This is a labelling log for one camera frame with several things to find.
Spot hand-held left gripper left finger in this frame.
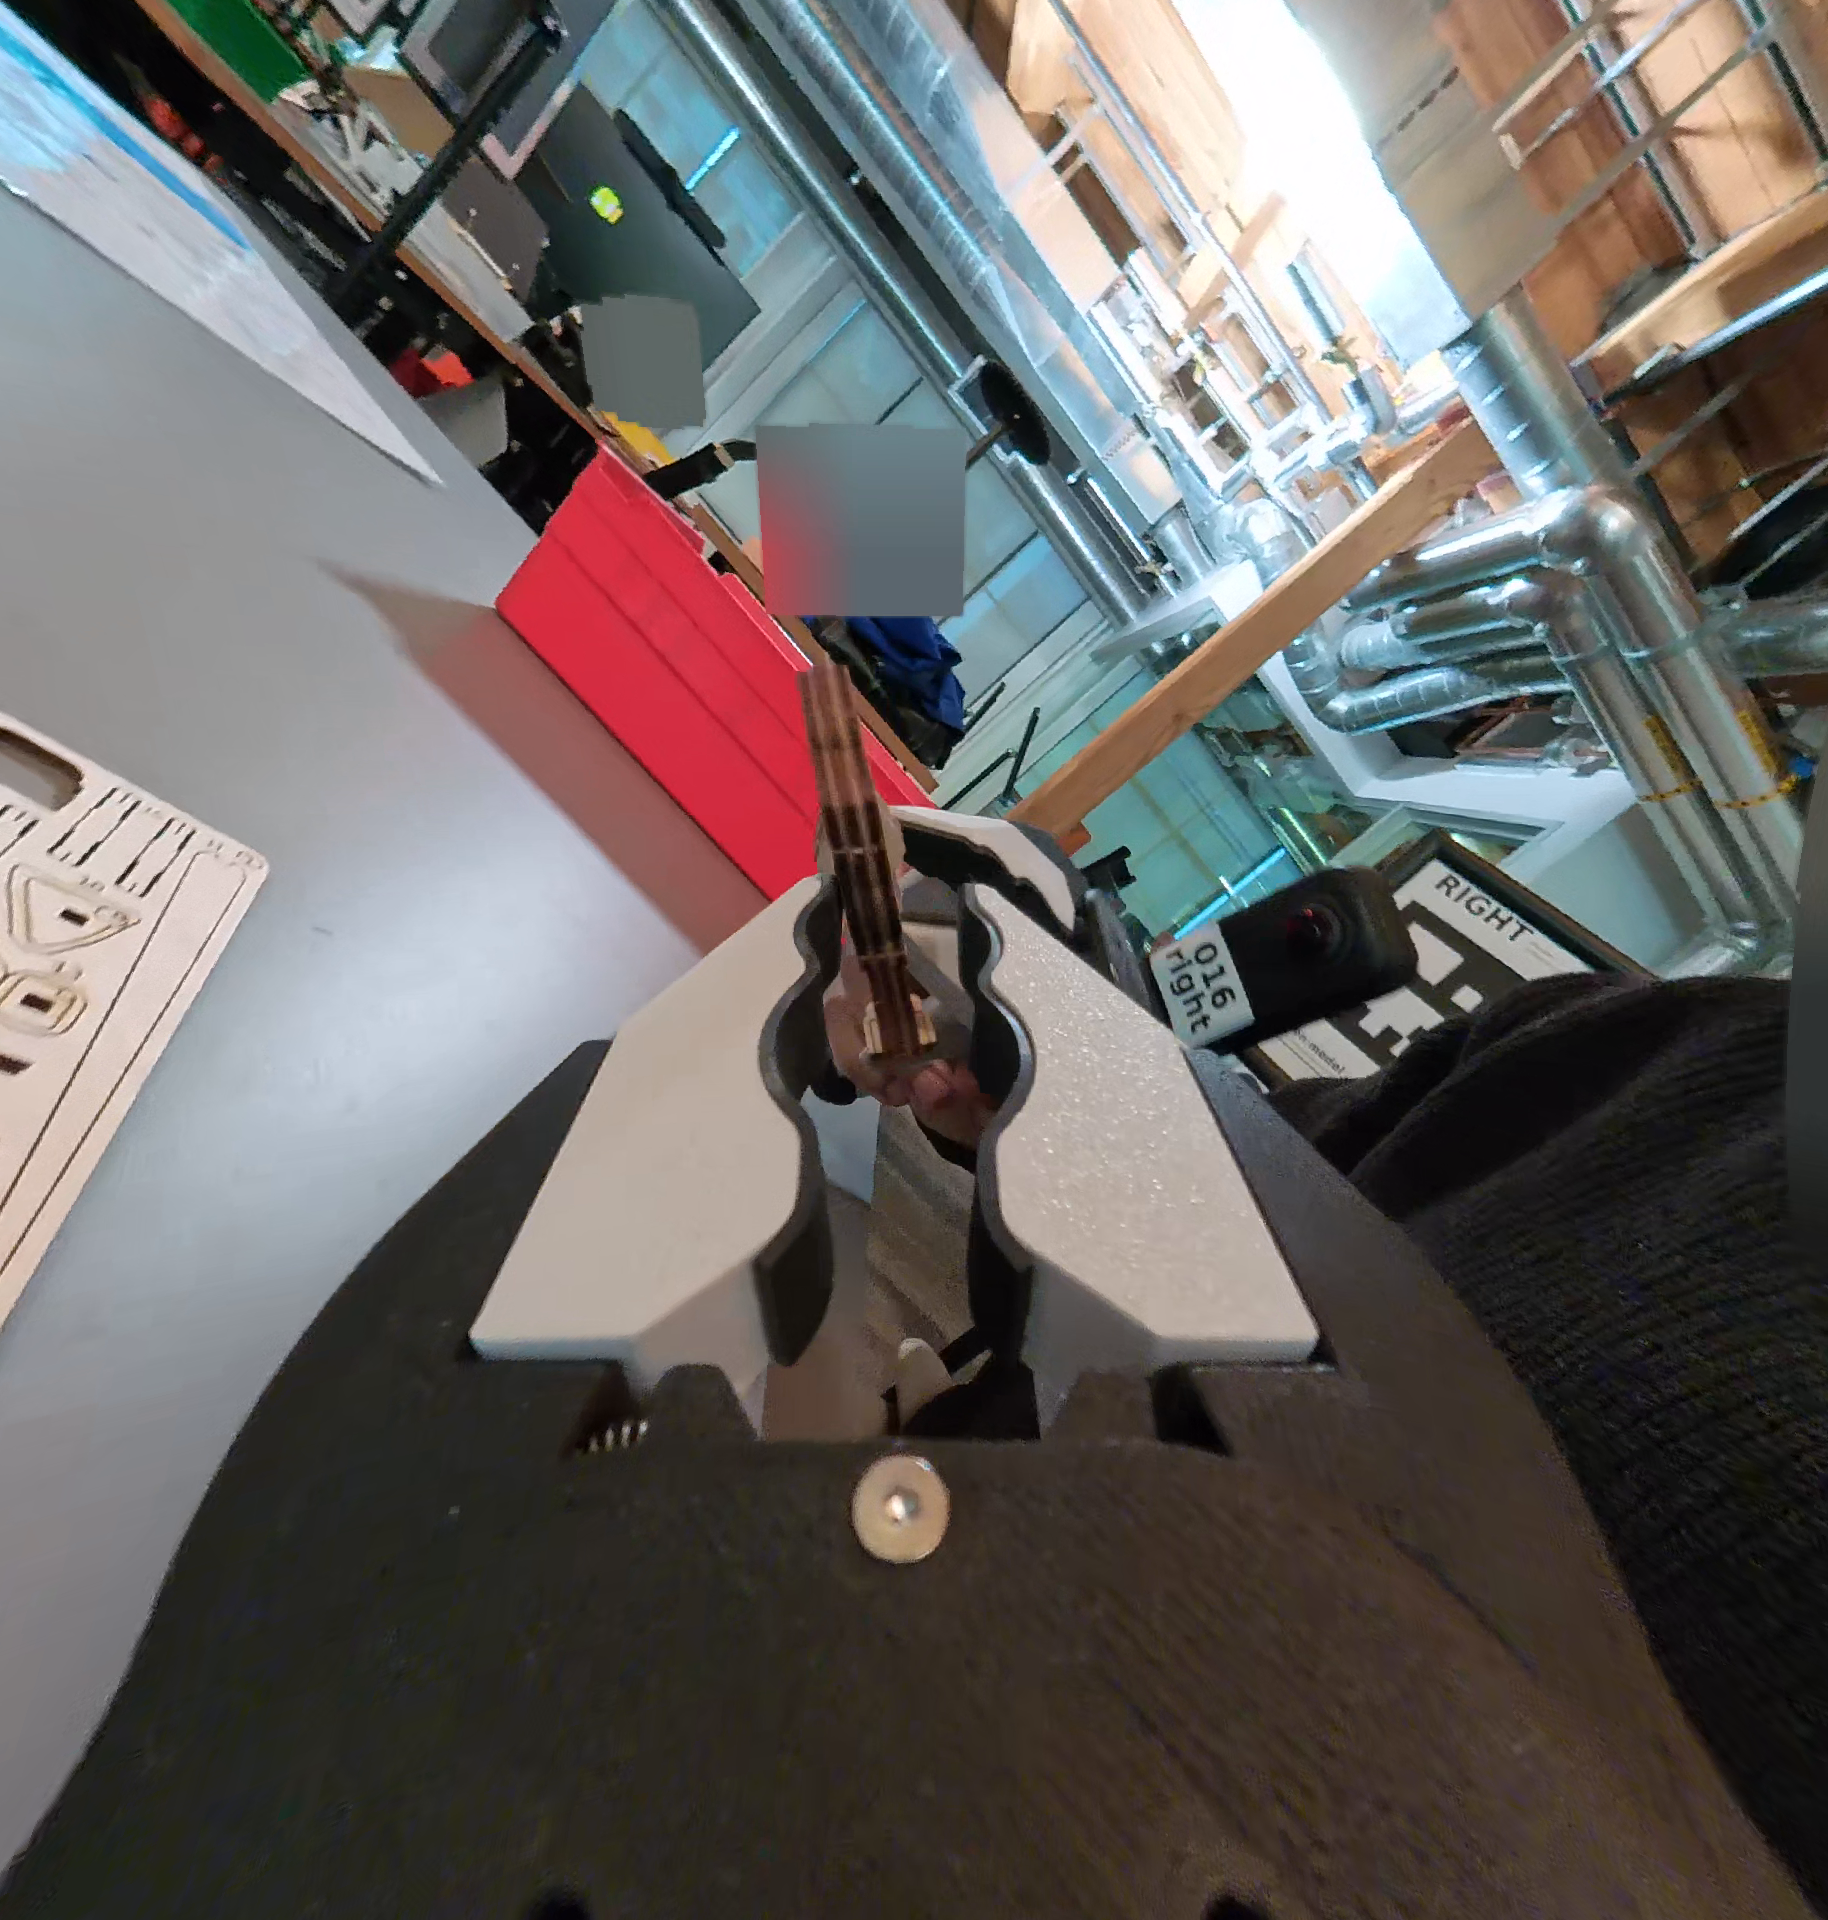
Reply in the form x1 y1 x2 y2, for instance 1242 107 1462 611
468 877 875 1371

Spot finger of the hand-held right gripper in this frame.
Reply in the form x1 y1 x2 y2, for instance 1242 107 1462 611
884 813 1083 940

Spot large black screen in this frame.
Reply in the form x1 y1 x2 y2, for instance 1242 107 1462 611
531 82 766 406

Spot person's right forearm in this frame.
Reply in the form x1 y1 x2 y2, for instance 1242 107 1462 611
1276 969 1803 1203

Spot wooden beam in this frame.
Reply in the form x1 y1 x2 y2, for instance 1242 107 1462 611
1014 421 1503 842

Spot framed marker sign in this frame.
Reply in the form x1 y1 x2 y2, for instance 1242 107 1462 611
1240 838 1655 1093

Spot wooden workbench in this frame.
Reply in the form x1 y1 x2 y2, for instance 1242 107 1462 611
134 0 618 436

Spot person's right hand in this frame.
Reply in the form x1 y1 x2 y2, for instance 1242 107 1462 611
816 959 1005 1157

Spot silver ventilation pipes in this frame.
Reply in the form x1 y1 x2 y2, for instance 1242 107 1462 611
1257 481 1828 960

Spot printed paper sheet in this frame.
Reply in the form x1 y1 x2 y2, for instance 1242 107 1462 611
0 0 441 486

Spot wooden table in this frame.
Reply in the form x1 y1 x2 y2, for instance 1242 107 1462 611
672 509 938 789

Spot wooden model assembly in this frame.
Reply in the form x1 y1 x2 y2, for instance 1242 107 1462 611
801 662 938 1068

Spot person's black sweater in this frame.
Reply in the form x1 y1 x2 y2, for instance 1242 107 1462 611
1349 1138 1828 1920

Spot red storage bin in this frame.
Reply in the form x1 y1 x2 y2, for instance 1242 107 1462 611
496 448 938 901

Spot black disc on pole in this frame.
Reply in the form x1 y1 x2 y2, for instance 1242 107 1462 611
965 362 1051 467

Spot blue jacket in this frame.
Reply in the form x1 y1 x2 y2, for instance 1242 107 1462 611
816 611 969 768

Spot cut-out wooden puzzle sheet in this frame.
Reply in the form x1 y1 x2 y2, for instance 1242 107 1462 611
0 686 270 1406

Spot black steel post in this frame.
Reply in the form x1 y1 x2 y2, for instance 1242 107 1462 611
336 0 557 320

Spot grey desk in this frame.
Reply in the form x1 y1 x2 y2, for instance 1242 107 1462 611
0 151 810 1891

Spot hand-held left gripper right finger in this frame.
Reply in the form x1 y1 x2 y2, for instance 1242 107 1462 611
954 884 1326 1417

